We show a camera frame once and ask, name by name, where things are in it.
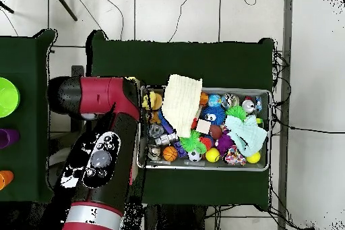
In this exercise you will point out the cream waffle cloth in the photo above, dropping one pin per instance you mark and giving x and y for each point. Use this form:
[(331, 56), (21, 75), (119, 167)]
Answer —
[(180, 103)]

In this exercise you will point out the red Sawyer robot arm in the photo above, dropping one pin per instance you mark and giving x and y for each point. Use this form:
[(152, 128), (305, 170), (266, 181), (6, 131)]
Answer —
[(99, 95)]

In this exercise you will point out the shallow mesh bin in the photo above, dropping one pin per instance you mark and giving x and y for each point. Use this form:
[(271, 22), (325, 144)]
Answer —
[(188, 165)]

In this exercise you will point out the yellow plush duck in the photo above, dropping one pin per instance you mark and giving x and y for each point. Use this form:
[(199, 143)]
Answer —
[(151, 100)]

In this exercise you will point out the orange basketball toy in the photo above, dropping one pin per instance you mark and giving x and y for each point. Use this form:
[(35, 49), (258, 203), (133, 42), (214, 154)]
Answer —
[(170, 153)]

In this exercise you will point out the globe print ball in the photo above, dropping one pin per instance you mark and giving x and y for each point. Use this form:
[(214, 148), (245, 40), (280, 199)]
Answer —
[(214, 100)]

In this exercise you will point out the blue spiky ball with eyes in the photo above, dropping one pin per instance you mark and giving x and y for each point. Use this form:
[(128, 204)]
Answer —
[(218, 111)]

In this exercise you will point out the small soccer ball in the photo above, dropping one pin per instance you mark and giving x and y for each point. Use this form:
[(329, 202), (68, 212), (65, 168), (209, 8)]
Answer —
[(194, 156)]

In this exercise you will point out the yellow ball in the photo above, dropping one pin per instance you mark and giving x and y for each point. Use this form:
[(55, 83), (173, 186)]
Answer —
[(213, 155)]

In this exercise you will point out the green spiky ball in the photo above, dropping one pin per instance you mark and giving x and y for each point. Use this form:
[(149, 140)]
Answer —
[(236, 111)]

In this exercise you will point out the colourful patterned cloth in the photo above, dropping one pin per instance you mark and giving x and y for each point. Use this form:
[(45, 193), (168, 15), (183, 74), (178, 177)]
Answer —
[(234, 157)]

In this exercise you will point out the mint waffle cloth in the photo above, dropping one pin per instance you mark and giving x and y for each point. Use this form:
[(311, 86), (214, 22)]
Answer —
[(248, 135)]

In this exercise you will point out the black upright panel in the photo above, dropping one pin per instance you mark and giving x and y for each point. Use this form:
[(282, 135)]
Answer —
[(77, 70)]

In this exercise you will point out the grey rounded stand base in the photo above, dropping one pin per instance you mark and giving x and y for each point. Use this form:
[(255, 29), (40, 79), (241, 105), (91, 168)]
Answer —
[(55, 172)]

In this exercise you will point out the black tripod leg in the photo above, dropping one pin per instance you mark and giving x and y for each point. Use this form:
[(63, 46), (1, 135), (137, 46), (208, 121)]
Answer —
[(64, 4), (6, 8)]

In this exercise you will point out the dark green side table cloth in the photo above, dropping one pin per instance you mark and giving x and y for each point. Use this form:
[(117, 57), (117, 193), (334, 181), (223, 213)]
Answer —
[(24, 52)]

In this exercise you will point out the lime green bowl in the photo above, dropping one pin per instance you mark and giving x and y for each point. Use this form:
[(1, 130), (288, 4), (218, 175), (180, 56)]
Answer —
[(8, 97)]

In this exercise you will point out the purple cup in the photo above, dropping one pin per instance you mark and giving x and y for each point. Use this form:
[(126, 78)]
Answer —
[(8, 138)]

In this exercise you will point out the orange cup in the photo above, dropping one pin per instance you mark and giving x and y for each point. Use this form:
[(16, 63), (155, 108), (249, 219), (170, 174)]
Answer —
[(5, 180)]

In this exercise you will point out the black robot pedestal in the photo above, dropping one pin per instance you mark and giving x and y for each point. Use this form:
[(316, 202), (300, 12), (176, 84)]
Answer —
[(175, 219)]

